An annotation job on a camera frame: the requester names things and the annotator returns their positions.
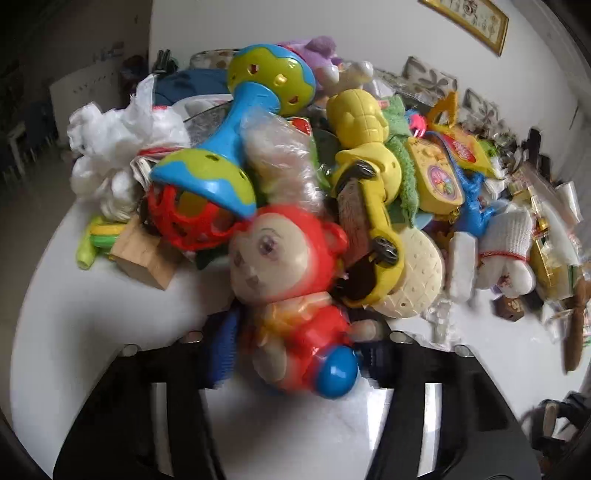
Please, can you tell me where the yellow toy phone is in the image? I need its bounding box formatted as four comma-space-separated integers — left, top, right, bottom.
405, 137, 465, 217

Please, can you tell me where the white plastic bag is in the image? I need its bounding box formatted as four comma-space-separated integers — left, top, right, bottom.
67, 75, 191, 220

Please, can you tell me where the green towel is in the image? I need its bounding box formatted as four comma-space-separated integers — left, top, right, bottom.
379, 95, 423, 228

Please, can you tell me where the yellow toy car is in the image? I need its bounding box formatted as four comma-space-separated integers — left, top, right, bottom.
331, 143, 407, 309

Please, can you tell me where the blue green rattle toy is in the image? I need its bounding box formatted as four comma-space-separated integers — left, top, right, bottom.
147, 44, 318, 252

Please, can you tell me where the yellow red-label snack packet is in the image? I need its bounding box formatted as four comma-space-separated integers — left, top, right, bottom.
431, 128, 502, 182

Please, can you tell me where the black bag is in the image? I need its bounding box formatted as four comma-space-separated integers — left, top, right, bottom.
154, 48, 179, 75

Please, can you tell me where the wooden block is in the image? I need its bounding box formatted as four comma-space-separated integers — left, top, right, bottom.
110, 216, 184, 291

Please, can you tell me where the blue toy dinosaur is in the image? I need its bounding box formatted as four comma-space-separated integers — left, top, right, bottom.
436, 134, 498, 240

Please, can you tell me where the white cabinet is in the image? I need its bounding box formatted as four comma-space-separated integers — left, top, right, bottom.
48, 60, 126, 143

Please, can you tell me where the red doll toy car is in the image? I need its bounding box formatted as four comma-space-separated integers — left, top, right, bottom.
228, 205, 362, 400

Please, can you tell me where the purple plush toy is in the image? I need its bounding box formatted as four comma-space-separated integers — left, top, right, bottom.
277, 36, 341, 89

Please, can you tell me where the round beige biscuit toy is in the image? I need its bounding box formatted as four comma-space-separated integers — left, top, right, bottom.
369, 226, 446, 320

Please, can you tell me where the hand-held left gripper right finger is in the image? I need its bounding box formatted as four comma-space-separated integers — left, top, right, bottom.
358, 330, 541, 480

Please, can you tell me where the blue cushion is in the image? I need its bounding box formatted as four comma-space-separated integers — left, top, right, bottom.
151, 68, 232, 108

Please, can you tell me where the framed wall picture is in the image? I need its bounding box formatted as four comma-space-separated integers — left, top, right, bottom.
418, 0, 509, 57

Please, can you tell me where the yellow figure toy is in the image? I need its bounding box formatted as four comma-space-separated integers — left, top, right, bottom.
325, 89, 389, 155

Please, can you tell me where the dining chair set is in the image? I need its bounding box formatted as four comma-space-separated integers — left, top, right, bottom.
0, 99, 58, 181

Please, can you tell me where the clear plastic bag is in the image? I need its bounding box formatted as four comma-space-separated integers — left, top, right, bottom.
241, 114, 329, 214

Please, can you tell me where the white knit glove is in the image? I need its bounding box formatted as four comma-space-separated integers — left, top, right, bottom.
475, 205, 537, 300

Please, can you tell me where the floral sofa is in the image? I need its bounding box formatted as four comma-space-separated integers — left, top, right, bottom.
189, 48, 504, 134

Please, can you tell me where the green yellow plastic toy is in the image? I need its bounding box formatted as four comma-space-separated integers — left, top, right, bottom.
76, 216, 129, 271

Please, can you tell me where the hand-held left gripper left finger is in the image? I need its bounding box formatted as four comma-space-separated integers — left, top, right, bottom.
53, 311, 241, 480

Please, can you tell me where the brown plush toy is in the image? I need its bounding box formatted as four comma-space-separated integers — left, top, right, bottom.
561, 277, 591, 374

